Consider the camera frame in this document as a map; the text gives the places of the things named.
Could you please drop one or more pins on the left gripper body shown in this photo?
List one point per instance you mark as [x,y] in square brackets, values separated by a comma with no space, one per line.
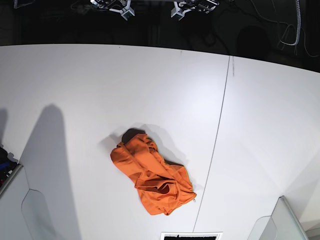
[181,7]

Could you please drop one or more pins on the orange t-shirt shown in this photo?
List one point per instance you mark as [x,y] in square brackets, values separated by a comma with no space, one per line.
[162,186]

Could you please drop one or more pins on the white framed black tray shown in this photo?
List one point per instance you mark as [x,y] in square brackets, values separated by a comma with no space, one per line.
[191,235]

